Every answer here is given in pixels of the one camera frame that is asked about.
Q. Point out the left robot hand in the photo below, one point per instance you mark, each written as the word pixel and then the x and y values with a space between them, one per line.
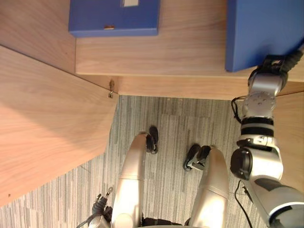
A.
pixel 102 206

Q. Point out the plain blue folder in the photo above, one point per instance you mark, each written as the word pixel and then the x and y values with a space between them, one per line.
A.
pixel 259 31

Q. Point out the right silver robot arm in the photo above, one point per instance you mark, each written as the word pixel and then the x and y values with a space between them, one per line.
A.
pixel 261 85

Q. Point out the wooden cabinet door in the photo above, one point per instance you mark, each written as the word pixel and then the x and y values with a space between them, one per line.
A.
pixel 291 118
pixel 47 114

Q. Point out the metal cabinet door hinge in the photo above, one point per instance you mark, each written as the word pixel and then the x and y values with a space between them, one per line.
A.
pixel 111 89

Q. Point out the wooden cabinet body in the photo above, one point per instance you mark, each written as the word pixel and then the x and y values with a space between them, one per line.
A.
pixel 166 61

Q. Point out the blue folder with white label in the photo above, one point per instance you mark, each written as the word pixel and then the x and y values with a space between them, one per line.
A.
pixel 111 16

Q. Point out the left silver robot leg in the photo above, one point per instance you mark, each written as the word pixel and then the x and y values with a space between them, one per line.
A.
pixel 131 180

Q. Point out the silver robot leg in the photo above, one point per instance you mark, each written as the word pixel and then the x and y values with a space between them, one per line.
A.
pixel 212 190
pixel 131 180

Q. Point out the dark robot torso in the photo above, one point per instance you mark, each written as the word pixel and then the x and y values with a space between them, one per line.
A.
pixel 161 223

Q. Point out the left dark robot foot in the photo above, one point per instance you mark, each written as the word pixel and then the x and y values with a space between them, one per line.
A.
pixel 153 140

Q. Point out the dark robot foot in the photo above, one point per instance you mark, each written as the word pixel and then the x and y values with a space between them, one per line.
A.
pixel 191 156
pixel 153 140

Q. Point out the right dark robot foot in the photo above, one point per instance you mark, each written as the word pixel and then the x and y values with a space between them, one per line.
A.
pixel 191 156

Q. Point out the right silver robot leg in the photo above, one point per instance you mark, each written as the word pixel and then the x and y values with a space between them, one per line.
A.
pixel 212 190

